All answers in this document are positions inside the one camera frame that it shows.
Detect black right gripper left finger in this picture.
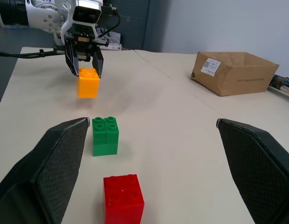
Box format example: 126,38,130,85
0,117,91,224

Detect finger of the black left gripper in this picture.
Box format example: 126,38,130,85
64,40,80,77
90,48,104,79

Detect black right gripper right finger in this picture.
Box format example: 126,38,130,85
216,118,289,224

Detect orange building block cube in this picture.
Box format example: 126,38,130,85
76,67,101,99

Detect white labelled boxes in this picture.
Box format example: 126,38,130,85
96,27,123,51

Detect dark grey cabinet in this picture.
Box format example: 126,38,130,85
101,0,170,53

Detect green building block cube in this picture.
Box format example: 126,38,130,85
91,116,119,157

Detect red building block cube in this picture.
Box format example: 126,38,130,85
103,174,145,224

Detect blue patterned roll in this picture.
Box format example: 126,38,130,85
268,74,289,101

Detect brown cardboard box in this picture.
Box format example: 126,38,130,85
190,51,280,97

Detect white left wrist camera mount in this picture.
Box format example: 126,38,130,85
60,0,104,39

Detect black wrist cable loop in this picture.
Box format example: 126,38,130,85
97,6,132,39

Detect black cable with clip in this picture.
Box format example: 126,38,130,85
0,48,66,59

